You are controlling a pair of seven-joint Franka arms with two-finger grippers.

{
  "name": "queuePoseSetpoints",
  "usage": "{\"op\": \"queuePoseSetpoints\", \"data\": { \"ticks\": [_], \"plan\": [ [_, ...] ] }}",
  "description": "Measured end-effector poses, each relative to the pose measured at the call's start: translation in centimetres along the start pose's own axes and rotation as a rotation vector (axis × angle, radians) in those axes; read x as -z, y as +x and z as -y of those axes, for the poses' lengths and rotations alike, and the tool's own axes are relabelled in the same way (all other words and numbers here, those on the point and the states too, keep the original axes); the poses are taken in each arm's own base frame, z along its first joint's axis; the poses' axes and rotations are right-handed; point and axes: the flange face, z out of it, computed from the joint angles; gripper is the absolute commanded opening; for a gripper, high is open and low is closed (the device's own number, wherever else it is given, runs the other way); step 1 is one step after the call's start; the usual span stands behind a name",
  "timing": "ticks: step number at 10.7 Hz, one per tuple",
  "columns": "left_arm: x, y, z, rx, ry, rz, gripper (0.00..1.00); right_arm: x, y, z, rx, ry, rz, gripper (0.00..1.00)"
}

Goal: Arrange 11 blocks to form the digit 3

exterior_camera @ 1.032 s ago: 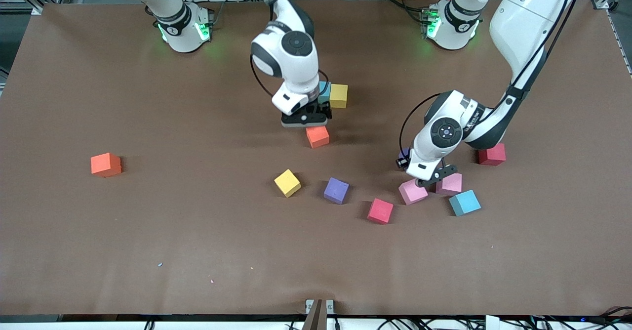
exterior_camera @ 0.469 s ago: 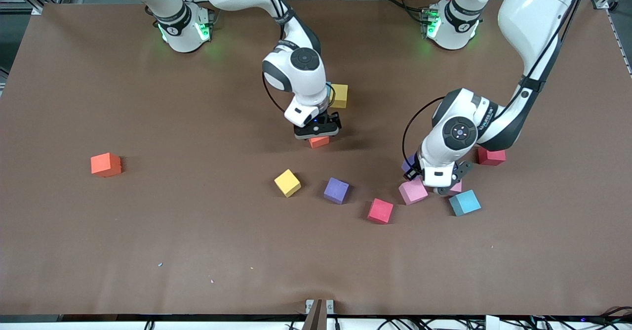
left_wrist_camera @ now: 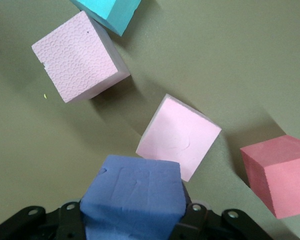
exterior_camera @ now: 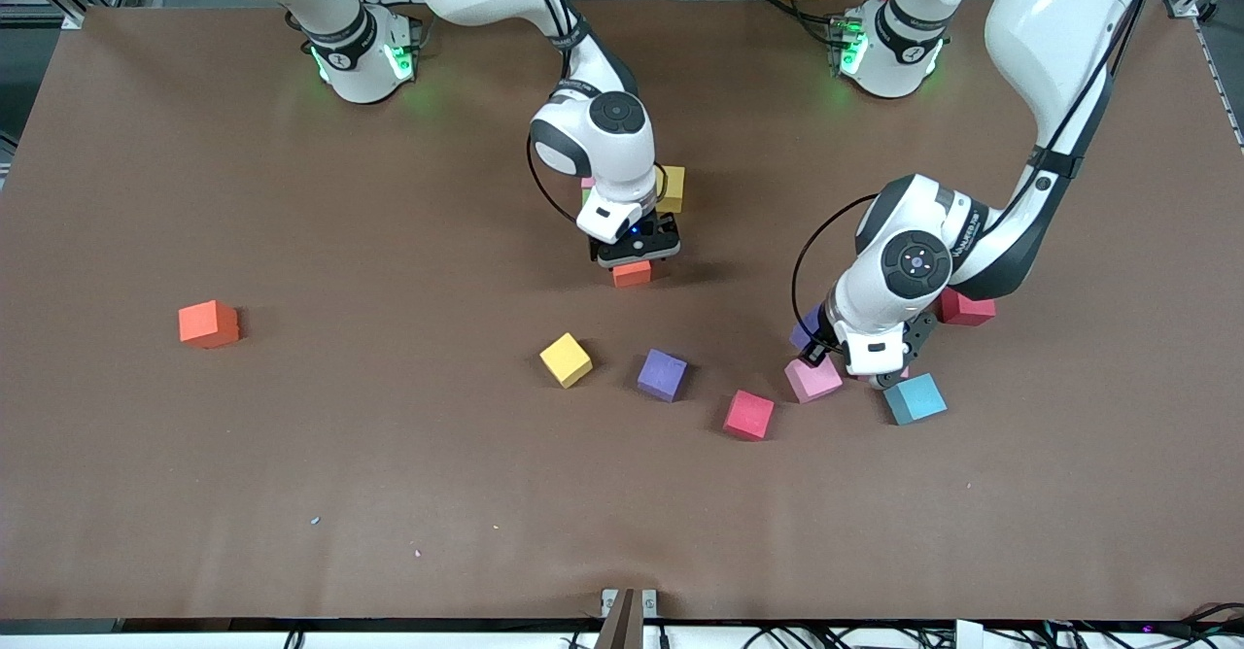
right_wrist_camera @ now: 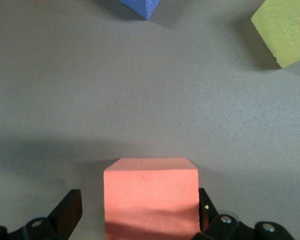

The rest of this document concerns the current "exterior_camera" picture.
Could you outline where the purple foam cube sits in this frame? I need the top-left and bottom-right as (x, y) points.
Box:
(789, 305), (827, 351)
(637, 348), (689, 403)

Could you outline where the cyan foam cube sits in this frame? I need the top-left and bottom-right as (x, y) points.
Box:
(884, 373), (948, 427)

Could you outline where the red foam cube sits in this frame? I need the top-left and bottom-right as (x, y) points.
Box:
(935, 288), (997, 327)
(722, 390), (777, 442)

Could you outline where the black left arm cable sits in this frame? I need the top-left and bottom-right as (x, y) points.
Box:
(789, 192), (881, 341)

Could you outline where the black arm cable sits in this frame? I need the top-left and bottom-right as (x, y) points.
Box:
(789, 192), (881, 341)
(526, 132), (584, 227)

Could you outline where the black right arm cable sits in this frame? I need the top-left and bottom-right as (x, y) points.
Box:
(526, 132), (584, 227)

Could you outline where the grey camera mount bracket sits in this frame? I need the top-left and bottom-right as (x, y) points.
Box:
(600, 587), (659, 649)

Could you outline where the aluminium table edge rail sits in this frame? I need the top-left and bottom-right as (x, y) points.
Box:
(1191, 16), (1244, 153)

